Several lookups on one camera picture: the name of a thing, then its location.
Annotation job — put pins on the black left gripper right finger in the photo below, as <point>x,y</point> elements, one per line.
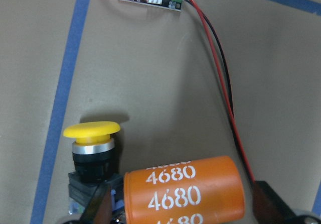
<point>268,206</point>

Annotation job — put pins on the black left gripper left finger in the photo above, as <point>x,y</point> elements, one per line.
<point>99,209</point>

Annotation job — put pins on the orange 4680 cylinder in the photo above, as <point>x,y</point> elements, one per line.
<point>200,191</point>

